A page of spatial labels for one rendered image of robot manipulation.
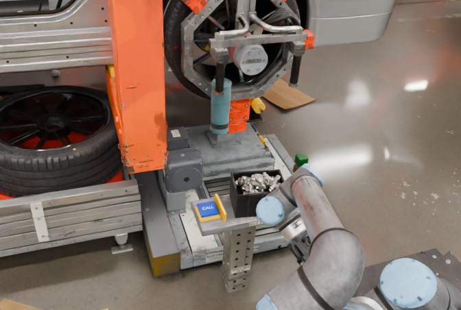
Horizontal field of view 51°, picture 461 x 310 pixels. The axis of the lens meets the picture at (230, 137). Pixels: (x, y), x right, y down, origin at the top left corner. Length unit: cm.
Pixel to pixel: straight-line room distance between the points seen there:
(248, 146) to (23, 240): 120
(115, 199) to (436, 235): 161
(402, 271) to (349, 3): 144
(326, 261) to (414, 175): 210
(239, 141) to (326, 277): 170
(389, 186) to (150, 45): 174
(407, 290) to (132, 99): 109
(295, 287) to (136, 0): 102
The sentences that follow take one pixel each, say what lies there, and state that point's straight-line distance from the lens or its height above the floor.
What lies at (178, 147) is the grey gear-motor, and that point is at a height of 39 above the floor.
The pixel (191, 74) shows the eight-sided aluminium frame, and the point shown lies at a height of 74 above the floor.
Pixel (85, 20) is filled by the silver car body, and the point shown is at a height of 95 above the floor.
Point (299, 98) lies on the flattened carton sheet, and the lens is 357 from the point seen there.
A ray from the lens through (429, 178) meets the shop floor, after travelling 308.
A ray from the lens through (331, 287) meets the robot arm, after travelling 100.
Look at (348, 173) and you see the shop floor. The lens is 292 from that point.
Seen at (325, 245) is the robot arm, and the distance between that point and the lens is 103.
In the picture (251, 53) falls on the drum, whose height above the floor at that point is 89.
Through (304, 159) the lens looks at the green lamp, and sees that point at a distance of 184.
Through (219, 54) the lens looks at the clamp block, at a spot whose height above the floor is 94.
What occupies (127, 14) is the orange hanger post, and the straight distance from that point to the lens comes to 162.
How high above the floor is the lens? 174
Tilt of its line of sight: 34 degrees down
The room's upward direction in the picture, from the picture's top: 4 degrees clockwise
